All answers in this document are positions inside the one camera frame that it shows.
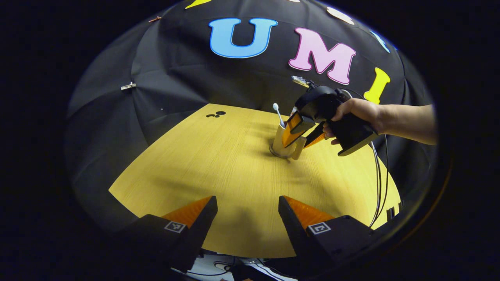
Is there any beige cup with handle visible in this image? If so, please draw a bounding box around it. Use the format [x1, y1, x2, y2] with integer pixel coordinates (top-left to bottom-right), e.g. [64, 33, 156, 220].
[269, 122, 307, 160]

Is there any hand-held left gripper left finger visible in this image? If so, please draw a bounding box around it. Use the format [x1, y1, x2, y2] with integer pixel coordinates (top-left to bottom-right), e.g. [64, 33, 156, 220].
[117, 196, 218, 273]

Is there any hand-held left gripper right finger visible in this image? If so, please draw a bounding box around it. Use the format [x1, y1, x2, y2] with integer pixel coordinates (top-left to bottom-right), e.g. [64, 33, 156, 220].
[278, 196, 377, 274]

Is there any black backdrop cloth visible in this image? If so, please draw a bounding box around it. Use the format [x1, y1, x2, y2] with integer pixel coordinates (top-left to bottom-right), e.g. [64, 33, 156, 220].
[64, 0, 438, 235]

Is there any black cable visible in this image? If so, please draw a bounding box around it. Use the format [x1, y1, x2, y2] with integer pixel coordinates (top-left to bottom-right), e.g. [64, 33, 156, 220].
[373, 134, 390, 229]
[368, 141, 383, 229]

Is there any light blue toothbrush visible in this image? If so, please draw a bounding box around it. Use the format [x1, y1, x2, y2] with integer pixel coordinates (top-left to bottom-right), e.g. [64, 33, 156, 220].
[272, 103, 286, 128]

